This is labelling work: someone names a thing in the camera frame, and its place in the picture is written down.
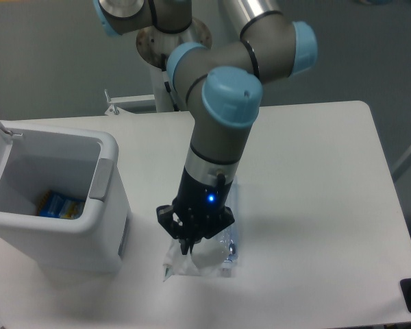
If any black cable on pedestal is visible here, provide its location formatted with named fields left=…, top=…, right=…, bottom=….
left=160, top=53, right=179, bottom=112

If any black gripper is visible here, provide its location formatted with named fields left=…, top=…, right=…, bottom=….
left=156, top=170, right=235, bottom=255

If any clear plastic bottle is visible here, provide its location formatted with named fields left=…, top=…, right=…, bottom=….
left=216, top=176, right=239, bottom=278

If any white open trash can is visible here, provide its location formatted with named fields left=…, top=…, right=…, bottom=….
left=0, top=121, right=130, bottom=272

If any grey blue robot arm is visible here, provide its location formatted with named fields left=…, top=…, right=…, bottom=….
left=93, top=1, right=318, bottom=254

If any blue yellow package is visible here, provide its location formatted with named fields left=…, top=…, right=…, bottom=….
left=36, top=191, right=86, bottom=220

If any white paper wrapper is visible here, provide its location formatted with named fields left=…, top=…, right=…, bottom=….
left=163, top=239, right=229, bottom=281

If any white pedestal base frame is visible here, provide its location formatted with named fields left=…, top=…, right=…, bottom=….
left=104, top=89, right=156, bottom=115

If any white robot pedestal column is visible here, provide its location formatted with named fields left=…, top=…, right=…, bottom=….
left=136, top=18, right=212, bottom=112

